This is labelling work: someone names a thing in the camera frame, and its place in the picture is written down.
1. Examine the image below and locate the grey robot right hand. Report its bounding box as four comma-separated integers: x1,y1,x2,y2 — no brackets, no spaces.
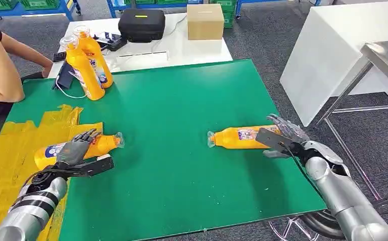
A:
263,113,311,160

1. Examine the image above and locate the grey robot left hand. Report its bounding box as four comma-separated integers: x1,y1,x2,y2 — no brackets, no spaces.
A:
56,129,102,167

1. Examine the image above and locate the orange drink bottle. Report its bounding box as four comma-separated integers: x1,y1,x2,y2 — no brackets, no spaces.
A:
72,24,114,89
34,132,126,171
59,35,106,101
207,125,282,150

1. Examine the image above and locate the yellow plastic sheet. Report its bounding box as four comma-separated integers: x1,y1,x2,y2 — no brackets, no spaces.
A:
0,104,104,241

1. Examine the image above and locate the white side table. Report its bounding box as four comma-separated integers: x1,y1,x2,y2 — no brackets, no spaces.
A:
279,0,388,128

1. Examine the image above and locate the person's left hand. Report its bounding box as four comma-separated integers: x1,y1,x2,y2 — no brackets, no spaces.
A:
41,62,54,79

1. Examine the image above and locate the black round stool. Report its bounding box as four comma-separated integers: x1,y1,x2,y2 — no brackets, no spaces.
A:
268,208,348,241

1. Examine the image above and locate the black phone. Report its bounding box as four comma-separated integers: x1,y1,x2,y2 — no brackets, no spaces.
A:
52,51,68,63

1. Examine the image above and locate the green table mat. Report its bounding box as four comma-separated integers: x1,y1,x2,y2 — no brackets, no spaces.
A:
6,59,328,241

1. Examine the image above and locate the black remote controller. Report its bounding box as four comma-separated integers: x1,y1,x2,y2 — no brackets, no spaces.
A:
94,32,128,52

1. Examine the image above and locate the cardboard box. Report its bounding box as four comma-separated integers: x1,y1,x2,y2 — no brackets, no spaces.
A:
186,4,225,41

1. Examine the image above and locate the black carry case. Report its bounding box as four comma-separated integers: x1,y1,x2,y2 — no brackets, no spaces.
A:
118,9,166,44

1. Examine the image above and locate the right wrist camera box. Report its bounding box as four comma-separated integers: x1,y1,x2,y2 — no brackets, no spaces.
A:
255,128,294,154

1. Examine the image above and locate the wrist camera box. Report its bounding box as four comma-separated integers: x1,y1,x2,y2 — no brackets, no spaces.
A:
255,128,294,154
68,154,115,178

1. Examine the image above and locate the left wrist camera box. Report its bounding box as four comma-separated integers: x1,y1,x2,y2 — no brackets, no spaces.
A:
68,154,115,178

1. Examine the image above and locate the white charging cable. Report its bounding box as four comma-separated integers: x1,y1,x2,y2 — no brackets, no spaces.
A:
55,75,87,100

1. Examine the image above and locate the thin white cable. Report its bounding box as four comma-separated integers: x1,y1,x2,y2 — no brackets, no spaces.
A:
150,15,188,53

